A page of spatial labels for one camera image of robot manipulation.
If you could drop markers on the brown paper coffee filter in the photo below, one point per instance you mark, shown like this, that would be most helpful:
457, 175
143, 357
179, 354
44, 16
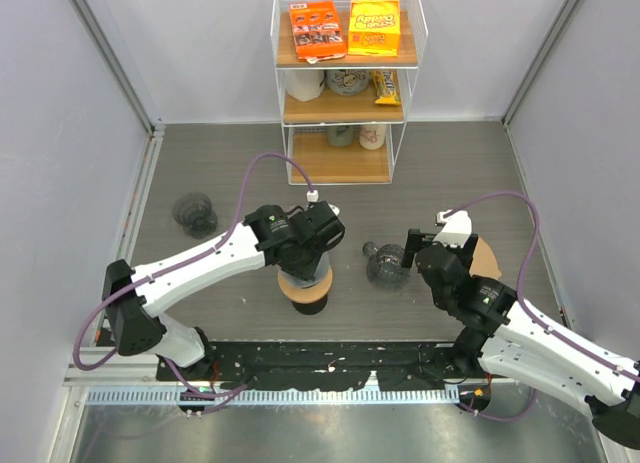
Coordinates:
484, 262

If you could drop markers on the white paper roll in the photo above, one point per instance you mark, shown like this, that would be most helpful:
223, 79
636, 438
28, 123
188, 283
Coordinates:
304, 85

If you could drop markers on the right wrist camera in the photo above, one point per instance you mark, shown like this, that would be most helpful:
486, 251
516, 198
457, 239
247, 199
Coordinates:
455, 229

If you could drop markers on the white wire shelf rack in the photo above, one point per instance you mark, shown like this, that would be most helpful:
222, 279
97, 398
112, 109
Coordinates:
343, 120

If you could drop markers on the white slotted cable duct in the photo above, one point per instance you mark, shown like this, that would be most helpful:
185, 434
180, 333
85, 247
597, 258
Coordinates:
167, 395

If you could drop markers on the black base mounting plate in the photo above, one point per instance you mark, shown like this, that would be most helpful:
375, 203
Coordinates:
328, 366

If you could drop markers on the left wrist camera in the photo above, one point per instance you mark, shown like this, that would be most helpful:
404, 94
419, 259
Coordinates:
313, 200

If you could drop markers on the yellow candy bag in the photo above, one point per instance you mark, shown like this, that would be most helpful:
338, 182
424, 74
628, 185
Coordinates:
387, 88

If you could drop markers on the white paper coffee filter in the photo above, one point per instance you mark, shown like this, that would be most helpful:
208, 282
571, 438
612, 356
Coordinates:
319, 274

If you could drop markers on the yellow snack bag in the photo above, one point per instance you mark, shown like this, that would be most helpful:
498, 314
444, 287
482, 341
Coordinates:
374, 28

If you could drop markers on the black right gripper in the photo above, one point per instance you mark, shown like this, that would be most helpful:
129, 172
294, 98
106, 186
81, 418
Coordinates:
416, 240

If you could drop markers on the smoky grey plastic dripper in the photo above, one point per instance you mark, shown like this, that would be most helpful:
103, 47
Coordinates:
194, 213

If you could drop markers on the grey printed tin can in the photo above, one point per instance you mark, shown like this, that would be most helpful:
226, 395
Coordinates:
347, 82

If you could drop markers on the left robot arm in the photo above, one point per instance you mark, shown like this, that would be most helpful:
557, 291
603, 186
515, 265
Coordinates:
139, 298

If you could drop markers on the smoky glass coffee server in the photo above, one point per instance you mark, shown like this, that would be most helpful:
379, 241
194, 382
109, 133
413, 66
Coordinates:
384, 266

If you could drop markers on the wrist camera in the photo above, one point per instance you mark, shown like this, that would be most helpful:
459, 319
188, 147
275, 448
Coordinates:
313, 200
455, 229

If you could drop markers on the orange snack box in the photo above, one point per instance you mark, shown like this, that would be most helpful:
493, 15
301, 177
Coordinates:
316, 31

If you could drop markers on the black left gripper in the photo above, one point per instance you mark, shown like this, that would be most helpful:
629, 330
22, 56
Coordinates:
306, 272

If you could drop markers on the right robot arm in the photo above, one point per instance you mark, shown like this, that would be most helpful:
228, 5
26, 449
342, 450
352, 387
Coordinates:
505, 337

